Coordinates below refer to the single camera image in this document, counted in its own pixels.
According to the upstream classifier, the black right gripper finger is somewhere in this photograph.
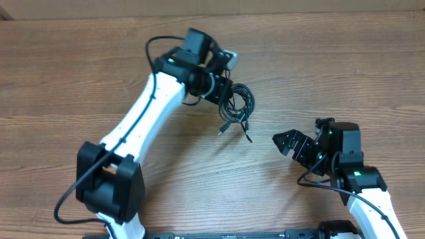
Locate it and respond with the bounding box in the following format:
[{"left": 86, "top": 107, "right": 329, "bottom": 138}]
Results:
[
  {"left": 272, "top": 129, "right": 303, "bottom": 146},
  {"left": 278, "top": 143, "right": 294, "bottom": 156}
]

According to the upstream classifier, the thin black usb cable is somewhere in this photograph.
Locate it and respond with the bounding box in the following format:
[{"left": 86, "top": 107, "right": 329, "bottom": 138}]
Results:
[{"left": 239, "top": 116, "right": 253, "bottom": 143}]

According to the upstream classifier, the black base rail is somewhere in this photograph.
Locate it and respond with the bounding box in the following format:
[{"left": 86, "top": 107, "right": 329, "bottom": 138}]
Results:
[{"left": 82, "top": 228, "right": 363, "bottom": 239}]

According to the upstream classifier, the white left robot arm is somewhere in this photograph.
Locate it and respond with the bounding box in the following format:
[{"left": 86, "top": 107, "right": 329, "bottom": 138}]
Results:
[{"left": 75, "top": 29, "right": 238, "bottom": 238}]

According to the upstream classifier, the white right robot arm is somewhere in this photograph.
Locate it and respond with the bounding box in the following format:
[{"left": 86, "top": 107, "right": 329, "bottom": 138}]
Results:
[{"left": 272, "top": 118, "right": 406, "bottom": 238}]

